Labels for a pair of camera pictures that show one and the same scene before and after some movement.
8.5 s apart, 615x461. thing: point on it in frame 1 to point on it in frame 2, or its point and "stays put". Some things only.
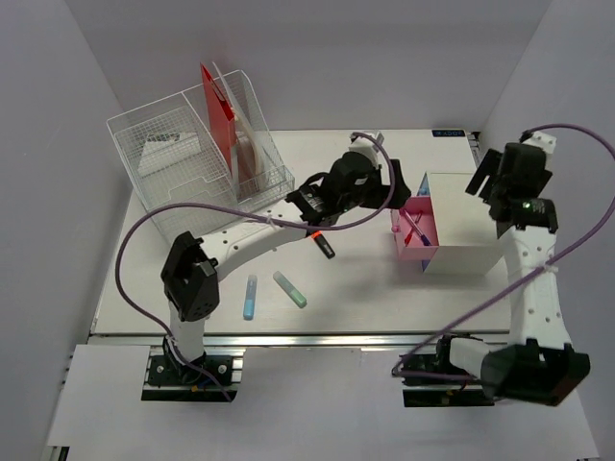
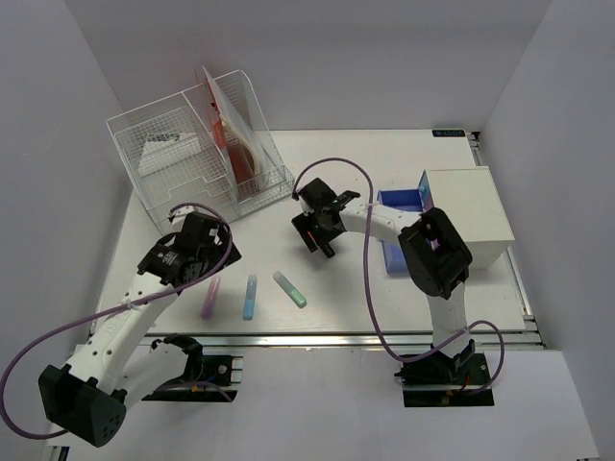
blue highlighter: [250, 303] stays put
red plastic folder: [221, 118] to [241, 160]
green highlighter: [292, 293] stays put
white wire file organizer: [206, 144] stays put
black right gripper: [488, 167] to [303, 224]
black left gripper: [381, 192] to [219, 250]
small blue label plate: [448, 133] stays put
